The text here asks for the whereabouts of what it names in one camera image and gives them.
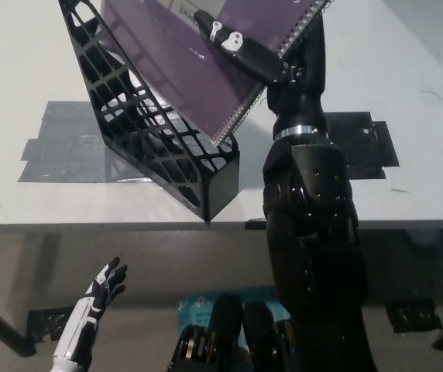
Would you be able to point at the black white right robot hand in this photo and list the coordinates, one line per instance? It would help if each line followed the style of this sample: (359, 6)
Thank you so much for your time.
(299, 104)

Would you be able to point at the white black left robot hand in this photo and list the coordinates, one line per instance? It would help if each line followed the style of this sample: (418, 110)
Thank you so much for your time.
(84, 314)

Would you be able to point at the purple spiral notebook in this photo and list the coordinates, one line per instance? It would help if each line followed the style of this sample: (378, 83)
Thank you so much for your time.
(159, 58)

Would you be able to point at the black lattice magazine stand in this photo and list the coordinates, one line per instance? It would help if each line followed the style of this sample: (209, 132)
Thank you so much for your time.
(225, 186)

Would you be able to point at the square black tape patch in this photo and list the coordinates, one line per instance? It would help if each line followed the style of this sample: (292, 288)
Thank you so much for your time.
(368, 151)

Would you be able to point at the teal cardboard box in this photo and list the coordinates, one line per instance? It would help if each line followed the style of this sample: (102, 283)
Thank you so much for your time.
(196, 310)

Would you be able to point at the small black tape strip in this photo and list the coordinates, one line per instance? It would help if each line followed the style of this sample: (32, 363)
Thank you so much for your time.
(255, 223)

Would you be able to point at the grey tape patch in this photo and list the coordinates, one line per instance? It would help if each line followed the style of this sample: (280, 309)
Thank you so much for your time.
(62, 147)

